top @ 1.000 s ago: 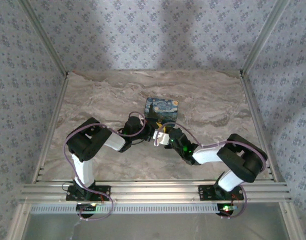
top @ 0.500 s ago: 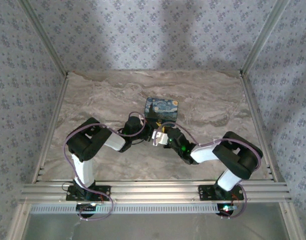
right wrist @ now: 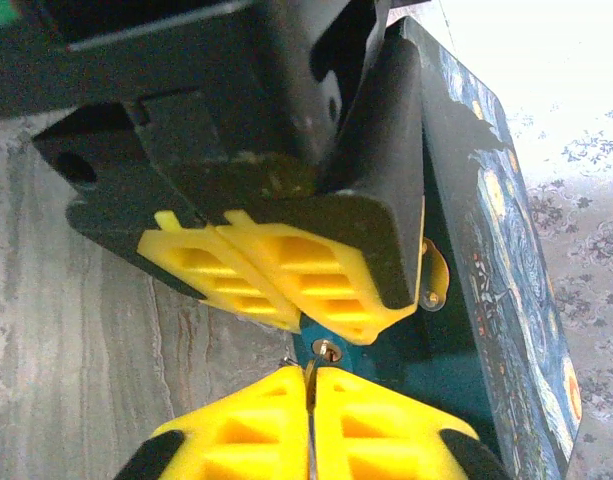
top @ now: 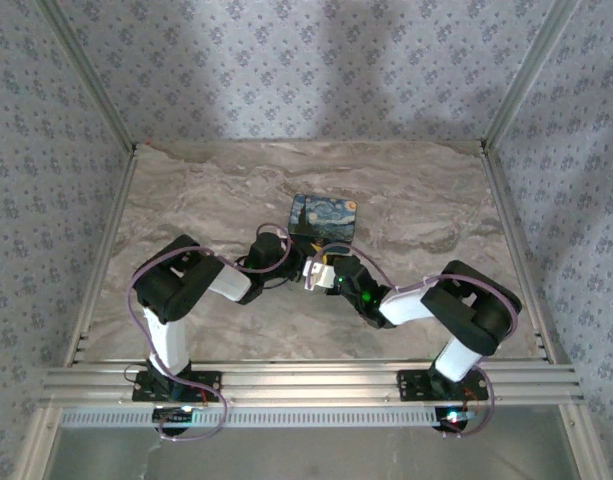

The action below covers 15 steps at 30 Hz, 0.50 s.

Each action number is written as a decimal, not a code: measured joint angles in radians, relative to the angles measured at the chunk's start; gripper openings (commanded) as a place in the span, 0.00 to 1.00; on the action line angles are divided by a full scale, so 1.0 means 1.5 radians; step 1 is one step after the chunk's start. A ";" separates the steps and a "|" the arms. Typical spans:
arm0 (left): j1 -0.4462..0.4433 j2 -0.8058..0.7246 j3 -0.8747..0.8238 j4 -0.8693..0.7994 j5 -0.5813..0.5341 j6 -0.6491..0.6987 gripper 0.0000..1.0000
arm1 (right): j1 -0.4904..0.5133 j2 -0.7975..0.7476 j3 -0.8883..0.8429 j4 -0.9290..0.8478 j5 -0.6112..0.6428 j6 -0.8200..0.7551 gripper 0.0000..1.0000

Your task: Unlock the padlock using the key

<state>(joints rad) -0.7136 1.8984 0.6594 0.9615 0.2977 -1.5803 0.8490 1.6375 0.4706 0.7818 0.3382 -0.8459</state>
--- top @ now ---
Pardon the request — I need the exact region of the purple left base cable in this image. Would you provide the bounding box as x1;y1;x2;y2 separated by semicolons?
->
124;364;229;442

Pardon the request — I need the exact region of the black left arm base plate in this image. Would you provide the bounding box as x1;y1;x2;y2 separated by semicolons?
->
132;369;223;403

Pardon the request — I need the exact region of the left controller board green light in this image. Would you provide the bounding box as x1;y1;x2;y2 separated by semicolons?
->
152;405;198;435

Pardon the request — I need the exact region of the aluminium frame post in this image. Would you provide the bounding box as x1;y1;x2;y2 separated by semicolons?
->
38;0;139;154
480;0;582;151

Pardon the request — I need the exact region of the aluminium cross rail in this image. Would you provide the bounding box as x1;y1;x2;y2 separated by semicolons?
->
39;358;586;407

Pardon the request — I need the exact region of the right controller board green light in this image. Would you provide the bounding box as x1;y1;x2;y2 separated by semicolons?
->
433;405;473;434

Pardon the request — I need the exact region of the starry night painted box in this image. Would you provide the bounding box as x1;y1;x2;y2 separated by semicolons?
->
287;193;361;247

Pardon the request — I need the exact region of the aluminium table side rail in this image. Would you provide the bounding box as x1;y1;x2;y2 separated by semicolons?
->
63;147;140;369
479;144;560;365

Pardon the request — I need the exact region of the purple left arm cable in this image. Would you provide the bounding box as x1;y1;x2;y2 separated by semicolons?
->
127;223;293;371

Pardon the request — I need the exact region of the grey slotted cable duct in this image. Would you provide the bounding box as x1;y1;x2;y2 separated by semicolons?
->
59;405;455;429

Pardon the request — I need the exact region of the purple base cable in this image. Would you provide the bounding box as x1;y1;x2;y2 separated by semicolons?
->
442;367;498;439
124;364;229;442

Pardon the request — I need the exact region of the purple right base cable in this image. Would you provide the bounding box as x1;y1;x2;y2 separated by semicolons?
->
442;367;498;439

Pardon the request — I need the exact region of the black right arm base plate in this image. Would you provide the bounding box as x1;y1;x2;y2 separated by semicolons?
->
396;368;489;403

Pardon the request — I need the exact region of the controller board green light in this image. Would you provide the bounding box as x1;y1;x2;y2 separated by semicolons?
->
152;405;198;435
433;405;473;434

